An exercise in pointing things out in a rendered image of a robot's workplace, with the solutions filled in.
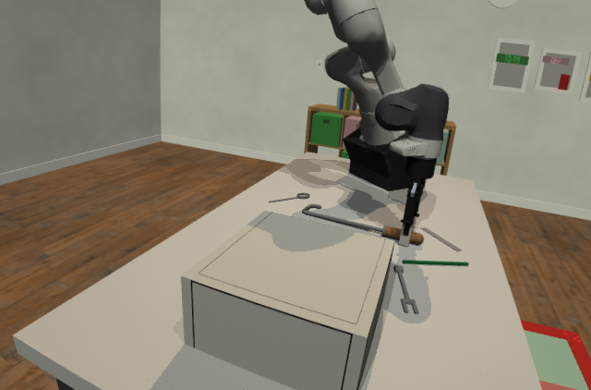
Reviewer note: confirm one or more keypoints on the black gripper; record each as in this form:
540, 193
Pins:
417, 169

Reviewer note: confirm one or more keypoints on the grey wrench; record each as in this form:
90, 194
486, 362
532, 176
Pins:
399, 269

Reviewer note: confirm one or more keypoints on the grey flat bar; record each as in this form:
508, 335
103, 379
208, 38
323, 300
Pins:
441, 239

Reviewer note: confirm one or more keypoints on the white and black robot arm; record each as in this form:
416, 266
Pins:
421, 110

